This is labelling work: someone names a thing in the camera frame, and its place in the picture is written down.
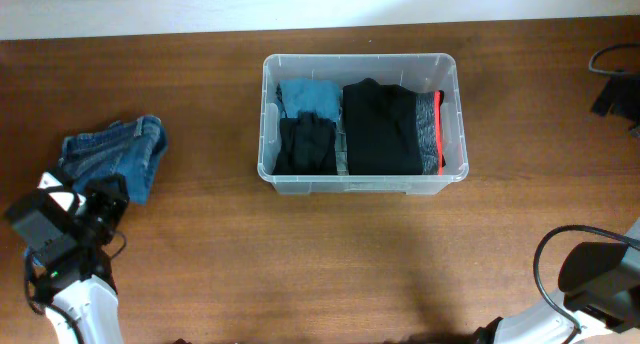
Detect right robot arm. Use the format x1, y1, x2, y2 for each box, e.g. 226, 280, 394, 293
474, 224, 639, 343

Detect clear plastic storage container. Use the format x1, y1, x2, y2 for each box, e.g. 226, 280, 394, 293
257, 53, 469, 195

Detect dark blue jeans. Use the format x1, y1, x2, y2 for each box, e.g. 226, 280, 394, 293
58, 115, 168, 205

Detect light blue jeans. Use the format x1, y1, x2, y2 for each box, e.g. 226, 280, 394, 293
335, 121, 349, 175

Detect small blue denim shorts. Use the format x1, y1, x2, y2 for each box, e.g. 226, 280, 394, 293
276, 78, 342, 123

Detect black garment with red trim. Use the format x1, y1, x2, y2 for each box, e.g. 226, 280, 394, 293
342, 78, 446, 175

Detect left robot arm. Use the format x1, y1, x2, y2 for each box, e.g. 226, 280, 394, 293
5, 169, 129, 344

